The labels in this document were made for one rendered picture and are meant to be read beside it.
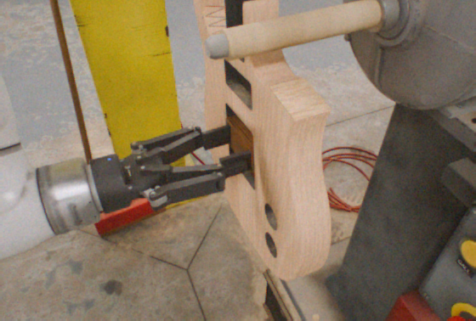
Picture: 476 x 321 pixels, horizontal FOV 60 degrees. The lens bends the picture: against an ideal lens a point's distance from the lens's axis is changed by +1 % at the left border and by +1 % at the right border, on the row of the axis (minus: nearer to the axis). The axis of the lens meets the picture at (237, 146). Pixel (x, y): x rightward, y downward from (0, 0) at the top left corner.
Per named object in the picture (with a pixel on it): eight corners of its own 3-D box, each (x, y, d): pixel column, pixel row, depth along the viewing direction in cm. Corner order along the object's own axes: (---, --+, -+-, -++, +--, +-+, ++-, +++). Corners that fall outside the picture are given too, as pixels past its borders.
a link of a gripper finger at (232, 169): (209, 168, 55) (217, 181, 53) (244, 158, 56) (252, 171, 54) (210, 177, 56) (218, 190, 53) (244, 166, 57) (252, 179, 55)
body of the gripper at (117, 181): (98, 190, 60) (161, 171, 62) (106, 228, 53) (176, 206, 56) (84, 148, 55) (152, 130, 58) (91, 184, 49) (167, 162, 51)
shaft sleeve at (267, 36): (359, 15, 49) (369, -9, 46) (374, 33, 47) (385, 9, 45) (218, 47, 44) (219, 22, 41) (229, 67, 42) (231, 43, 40)
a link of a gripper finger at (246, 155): (218, 158, 56) (220, 160, 55) (265, 144, 57) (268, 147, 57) (220, 175, 57) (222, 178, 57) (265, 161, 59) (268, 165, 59)
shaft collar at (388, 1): (368, 14, 51) (382, -20, 47) (389, 37, 48) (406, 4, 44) (354, 17, 50) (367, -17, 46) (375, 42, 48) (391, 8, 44)
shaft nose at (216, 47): (219, 47, 43) (221, 28, 41) (228, 62, 42) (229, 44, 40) (201, 50, 43) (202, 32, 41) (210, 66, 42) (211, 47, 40)
